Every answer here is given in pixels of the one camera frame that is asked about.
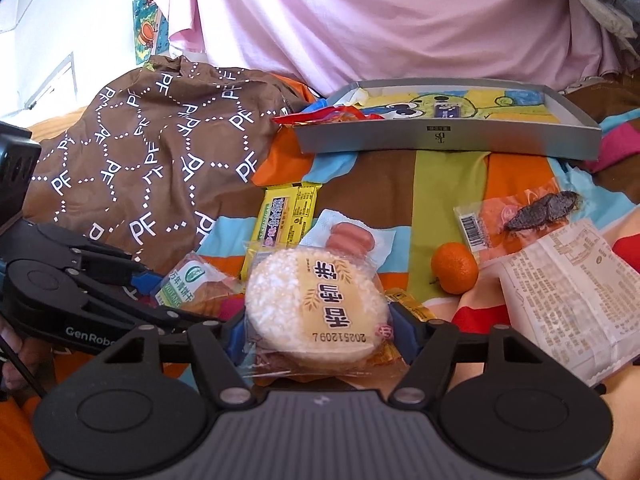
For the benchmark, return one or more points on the red tofu snack packet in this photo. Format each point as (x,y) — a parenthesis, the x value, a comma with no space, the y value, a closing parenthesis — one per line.
(326,115)

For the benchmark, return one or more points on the rice cracker packet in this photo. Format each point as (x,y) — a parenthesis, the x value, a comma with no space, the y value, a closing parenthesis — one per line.
(311,311)

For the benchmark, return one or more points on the grey tray with cartoon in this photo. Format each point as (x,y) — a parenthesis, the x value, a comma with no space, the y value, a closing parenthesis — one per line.
(497,116)

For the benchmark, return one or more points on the person's left hand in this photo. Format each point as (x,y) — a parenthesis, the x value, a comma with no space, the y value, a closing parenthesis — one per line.
(31,351)

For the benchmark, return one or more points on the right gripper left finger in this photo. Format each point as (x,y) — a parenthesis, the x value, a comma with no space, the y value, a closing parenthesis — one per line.
(233,337)

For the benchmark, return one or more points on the colourful patterned cloth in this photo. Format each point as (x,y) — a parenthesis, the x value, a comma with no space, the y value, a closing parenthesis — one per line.
(150,30)

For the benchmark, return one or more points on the golden snack packet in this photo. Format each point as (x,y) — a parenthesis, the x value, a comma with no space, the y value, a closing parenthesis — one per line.
(419,311)

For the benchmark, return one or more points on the white large snack packet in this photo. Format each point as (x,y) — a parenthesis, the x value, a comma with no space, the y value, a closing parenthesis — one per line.
(575,299)

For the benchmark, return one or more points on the yellow wafer packet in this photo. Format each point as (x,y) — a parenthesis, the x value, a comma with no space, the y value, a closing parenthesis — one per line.
(283,219)

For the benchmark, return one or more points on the round biscuit packet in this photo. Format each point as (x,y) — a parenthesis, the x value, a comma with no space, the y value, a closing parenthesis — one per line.
(197,286)

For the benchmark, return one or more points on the blue snack packet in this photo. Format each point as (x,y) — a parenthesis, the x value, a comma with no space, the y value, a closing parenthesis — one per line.
(445,109)

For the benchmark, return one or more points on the sausage packet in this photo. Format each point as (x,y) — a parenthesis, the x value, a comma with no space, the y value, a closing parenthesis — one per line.
(349,237)

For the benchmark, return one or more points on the orange mandarin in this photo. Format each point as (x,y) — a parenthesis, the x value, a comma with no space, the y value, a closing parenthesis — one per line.
(455,268)

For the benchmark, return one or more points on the dried fish packet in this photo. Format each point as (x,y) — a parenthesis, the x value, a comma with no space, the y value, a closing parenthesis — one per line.
(501,226)

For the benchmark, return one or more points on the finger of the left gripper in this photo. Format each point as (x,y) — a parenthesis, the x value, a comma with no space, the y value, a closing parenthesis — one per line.
(172,320)
(146,282)

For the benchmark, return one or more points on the pink bedsheet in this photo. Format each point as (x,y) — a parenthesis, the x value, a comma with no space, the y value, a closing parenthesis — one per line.
(329,43)

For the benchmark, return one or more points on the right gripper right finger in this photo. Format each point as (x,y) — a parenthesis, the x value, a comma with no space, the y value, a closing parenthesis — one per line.
(409,332)

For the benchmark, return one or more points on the brown PF patterned bag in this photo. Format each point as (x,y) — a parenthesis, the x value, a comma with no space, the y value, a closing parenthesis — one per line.
(162,156)

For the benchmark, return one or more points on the colourful patchwork blanket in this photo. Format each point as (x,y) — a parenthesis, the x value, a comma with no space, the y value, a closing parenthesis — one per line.
(415,193)

